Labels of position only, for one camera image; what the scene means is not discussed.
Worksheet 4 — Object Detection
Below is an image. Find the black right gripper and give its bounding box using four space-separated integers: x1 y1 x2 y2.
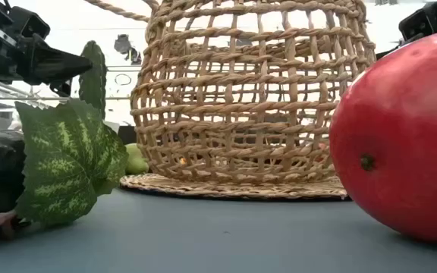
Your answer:
376 0 437 60

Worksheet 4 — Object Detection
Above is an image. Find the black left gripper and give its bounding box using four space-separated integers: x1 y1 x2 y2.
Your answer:
0 0 93 98

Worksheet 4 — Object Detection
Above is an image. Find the red round fruit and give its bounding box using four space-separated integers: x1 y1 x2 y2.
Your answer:
328 27 437 247

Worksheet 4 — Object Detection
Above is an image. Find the yellow-green pear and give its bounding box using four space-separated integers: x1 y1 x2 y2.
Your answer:
124 143 150 176

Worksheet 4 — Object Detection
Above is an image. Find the woven wicker basket with handles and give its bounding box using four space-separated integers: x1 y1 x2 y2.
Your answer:
85 0 377 187

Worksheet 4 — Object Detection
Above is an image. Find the green artificial cactus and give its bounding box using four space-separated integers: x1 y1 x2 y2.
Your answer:
77 39 108 121

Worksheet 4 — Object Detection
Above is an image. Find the black ceiling-hung device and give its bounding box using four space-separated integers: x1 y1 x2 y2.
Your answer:
114 33 143 65

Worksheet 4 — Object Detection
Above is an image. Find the black grape bunch with leaf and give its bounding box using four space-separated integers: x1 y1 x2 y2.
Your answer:
0 97 129 242

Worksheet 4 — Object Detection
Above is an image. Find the round woven straw placemat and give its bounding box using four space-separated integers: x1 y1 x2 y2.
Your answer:
119 172 351 201

